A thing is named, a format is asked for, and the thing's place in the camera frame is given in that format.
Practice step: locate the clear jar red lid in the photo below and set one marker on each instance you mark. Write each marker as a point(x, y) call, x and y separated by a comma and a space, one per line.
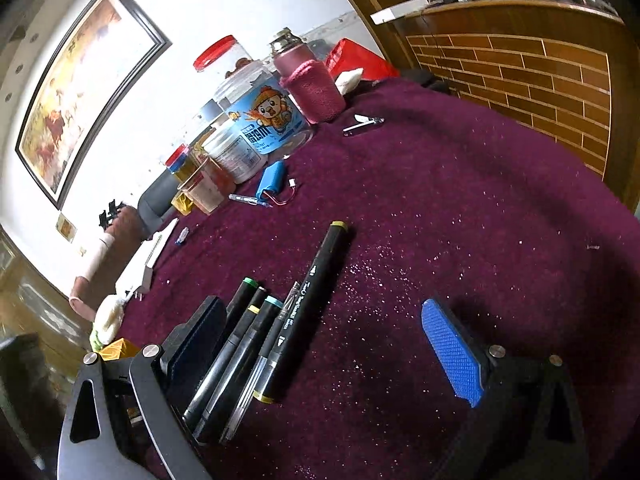
point(225, 57)

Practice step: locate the black spiky ornament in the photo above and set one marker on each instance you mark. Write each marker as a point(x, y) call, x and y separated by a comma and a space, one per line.
point(112, 212)

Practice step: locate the black marker light blue cap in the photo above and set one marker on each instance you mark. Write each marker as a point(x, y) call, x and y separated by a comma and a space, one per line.
point(247, 360)

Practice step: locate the grey chair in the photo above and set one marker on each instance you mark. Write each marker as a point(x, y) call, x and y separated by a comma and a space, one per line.
point(157, 200)

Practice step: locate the small yellow wall plaque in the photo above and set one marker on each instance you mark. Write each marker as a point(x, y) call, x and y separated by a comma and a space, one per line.
point(66, 227)

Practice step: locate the pink thermos with knitted sleeve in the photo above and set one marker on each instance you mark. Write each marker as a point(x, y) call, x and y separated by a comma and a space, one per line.
point(310, 85)

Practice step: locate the clear cup orange contents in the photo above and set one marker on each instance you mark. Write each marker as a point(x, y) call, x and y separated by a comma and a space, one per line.
point(205, 190)

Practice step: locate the black marker yellow caps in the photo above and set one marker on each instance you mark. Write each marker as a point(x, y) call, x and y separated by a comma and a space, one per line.
point(310, 300)

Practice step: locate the white plastic jar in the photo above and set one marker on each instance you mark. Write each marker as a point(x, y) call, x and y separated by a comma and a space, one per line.
point(235, 152)

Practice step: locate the framed painting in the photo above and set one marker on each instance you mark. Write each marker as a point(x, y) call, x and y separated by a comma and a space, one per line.
point(80, 95)

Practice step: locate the purple tablecloth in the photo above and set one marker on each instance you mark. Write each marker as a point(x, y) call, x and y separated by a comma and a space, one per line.
point(450, 210)

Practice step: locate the white charger plug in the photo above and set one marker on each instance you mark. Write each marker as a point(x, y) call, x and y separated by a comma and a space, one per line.
point(134, 277)

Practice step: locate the yellow foil packet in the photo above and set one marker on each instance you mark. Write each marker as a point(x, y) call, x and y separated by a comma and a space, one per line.
point(181, 205)

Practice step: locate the orange yellow packet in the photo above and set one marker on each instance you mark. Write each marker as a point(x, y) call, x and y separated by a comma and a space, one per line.
point(117, 350)

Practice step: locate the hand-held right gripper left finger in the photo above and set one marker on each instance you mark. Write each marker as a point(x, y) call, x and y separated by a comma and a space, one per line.
point(200, 340)

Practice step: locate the white green crumpled cloth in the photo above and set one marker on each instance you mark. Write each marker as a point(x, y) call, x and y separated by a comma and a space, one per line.
point(107, 322)

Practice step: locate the white tissue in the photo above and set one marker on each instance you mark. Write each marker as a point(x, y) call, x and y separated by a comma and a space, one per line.
point(348, 80)

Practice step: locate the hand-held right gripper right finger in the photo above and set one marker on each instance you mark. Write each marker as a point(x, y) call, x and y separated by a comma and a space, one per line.
point(452, 350)

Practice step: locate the flat white box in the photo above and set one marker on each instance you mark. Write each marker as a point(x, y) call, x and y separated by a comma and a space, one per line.
point(400, 9)

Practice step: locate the clear jar blue cartoon label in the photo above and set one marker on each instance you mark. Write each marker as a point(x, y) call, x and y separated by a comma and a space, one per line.
point(270, 115)

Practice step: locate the red box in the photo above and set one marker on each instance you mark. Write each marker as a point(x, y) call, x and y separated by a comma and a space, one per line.
point(355, 57)

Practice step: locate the jar with yellow contents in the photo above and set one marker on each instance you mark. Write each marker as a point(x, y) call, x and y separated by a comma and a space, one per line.
point(181, 162)

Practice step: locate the small white pen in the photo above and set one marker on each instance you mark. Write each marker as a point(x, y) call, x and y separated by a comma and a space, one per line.
point(250, 200)

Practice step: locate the wooden brick-pattern counter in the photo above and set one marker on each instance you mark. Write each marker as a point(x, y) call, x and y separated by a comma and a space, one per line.
point(525, 70)

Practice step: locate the silver nail clipper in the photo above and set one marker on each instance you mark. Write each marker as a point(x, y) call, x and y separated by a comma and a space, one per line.
point(362, 126)

